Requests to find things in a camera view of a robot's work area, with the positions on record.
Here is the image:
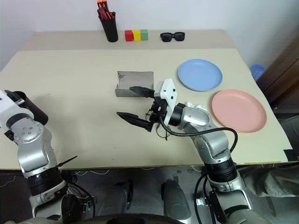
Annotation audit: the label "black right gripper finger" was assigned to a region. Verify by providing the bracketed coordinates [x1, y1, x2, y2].
[116, 112, 154, 133]
[128, 86, 155, 98]

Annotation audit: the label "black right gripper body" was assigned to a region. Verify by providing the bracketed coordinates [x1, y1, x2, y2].
[145, 97, 169, 124]

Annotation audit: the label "black pen cup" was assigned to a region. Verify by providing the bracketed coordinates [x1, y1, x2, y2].
[100, 17, 119, 43]

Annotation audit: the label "grey cardboard piece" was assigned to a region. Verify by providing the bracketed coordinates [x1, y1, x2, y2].
[114, 70, 155, 98]

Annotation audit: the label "white crumpled paper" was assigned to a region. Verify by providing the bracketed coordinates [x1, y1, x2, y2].
[185, 101, 208, 110]

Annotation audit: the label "blue plastic plate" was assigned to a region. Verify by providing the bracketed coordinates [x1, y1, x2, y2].
[177, 58, 223, 92]

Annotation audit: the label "cream table cover sheet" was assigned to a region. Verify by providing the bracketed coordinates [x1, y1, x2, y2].
[0, 48, 294, 170]

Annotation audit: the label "black sunglasses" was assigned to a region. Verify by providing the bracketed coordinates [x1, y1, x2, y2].
[160, 31, 186, 43]

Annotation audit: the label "thin black pointed strip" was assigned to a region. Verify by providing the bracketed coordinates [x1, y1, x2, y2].
[57, 155, 78, 167]

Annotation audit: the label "dark grey rounded shape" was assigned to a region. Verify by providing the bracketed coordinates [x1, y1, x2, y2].
[161, 178, 192, 217]
[97, 179, 134, 217]

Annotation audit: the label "pink plastic plate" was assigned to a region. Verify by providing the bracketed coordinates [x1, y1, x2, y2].
[211, 89, 268, 134]

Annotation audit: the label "red marker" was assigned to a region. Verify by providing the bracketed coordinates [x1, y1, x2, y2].
[98, 7, 111, 20]

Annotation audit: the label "black rounded rim shape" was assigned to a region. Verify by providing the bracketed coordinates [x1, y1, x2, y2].
[77, 214, 183, 224]

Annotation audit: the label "blue ribbed container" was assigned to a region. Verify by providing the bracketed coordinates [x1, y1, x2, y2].
[249, 64, 266, 82]

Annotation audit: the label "brown wooden furniture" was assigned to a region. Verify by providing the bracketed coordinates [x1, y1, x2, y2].
[256, 39, 299, 112]

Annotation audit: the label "grey fabric cover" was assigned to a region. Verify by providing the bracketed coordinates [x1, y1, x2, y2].
[238, 116, 299, 224]

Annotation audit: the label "black tape strip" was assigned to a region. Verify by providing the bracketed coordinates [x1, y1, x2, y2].
[284, 148, 299, 161]

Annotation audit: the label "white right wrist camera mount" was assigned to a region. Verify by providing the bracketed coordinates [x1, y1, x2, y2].
[153, 78, 178, 126]

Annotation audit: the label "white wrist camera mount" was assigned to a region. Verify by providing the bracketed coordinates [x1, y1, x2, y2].
[153, 78, 178, 126]
[0, 90, 34, 128]

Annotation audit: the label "thin black wire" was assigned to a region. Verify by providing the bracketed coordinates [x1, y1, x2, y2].
[155, 123, 169, 141]

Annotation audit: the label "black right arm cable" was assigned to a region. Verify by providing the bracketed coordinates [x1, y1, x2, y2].
[157, 115, 239, 154]

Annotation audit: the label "black robot body cable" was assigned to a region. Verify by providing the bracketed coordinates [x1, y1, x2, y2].
[193, 172, 211, 224]

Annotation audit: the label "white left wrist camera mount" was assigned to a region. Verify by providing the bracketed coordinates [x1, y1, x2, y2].
[0, 90, 34, 128]

